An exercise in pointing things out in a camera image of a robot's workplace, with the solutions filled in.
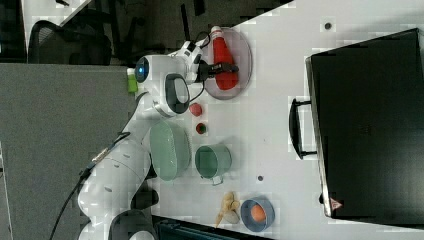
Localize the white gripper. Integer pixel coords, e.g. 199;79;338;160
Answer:
170;41;239;84

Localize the red ketchup bottle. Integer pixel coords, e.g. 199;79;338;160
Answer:
211;26;238;90

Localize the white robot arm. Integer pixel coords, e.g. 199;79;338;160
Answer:
77;41;238;240

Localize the red toy strawberry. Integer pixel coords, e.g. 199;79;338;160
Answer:
196;123;207;134
189;103;203;117

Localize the green block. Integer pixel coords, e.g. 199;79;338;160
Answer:
127;68;138;93

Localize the green perforated colander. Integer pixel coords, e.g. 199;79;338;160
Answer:
150;121;191;181

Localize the green metal cup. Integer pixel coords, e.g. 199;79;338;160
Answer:
195;144;232;186

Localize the yellow toy chicken piece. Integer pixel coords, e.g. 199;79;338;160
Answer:
215;192;240;227

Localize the blue bowl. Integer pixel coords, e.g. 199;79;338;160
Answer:
240;196;275;232

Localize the orange fruit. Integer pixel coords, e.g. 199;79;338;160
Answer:
251;204;266;222

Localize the black toaster oven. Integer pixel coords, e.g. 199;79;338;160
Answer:
289;28;424;229

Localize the black office chair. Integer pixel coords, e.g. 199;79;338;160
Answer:
27;20;112;66

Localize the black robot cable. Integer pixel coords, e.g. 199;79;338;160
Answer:
49;131;132;240

